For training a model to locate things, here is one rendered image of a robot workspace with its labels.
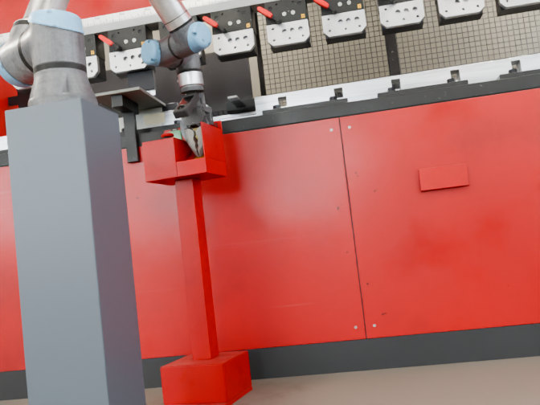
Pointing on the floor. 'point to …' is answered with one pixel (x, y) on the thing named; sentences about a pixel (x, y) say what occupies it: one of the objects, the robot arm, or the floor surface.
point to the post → (392, 55)
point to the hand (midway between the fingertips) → (198, 153)
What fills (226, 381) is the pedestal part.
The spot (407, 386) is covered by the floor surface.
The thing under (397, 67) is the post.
